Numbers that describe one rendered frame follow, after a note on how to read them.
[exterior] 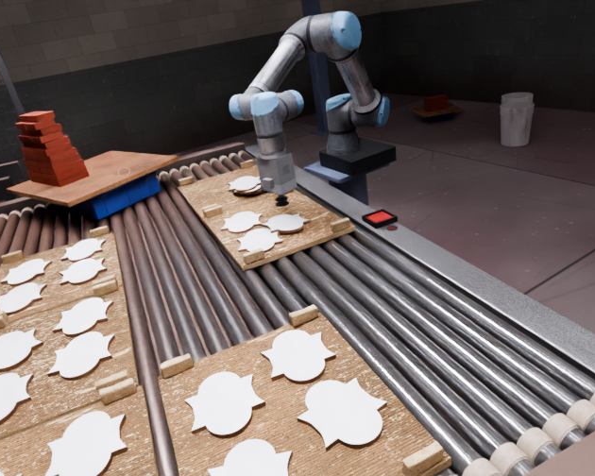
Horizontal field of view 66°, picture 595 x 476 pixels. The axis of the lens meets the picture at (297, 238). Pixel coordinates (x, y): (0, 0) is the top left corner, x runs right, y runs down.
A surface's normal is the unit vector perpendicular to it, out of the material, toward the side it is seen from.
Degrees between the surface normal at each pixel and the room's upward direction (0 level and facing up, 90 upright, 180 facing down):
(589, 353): 0
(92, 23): 90
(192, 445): 0
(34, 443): 0
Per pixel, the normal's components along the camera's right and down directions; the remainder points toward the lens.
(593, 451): -0.15, -0.88
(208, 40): 0.51, 0.32
